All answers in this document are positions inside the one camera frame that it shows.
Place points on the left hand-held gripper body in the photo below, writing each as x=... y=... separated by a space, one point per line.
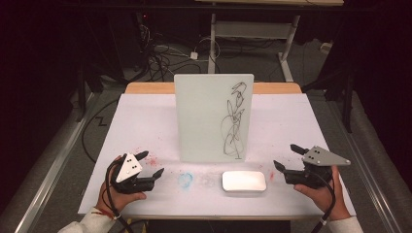
x=129 y=168

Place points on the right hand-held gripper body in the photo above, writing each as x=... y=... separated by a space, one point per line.
x=320 y=158

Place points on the white eraser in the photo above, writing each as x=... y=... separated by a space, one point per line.
x=243 y=181

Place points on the person's left hand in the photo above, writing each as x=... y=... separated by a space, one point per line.
x=124 y=200

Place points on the person's right hand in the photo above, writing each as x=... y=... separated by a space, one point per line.
x=324 y=197

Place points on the white paper sheet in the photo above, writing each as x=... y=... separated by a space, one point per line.
x=142 y=123

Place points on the white whiteboard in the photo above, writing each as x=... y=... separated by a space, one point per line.
x=200 y=119

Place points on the black stand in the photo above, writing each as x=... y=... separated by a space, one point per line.
x=81 y=97

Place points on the small white box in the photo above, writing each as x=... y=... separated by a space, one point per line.
x=326 y=47

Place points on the white power adapter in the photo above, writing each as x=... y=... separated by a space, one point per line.
x=194 y=55

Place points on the metal floor rail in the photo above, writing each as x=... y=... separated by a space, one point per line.
x=55 y=168
x=369 y=168

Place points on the white metal desk frame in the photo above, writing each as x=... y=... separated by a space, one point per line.
x=249 y=29

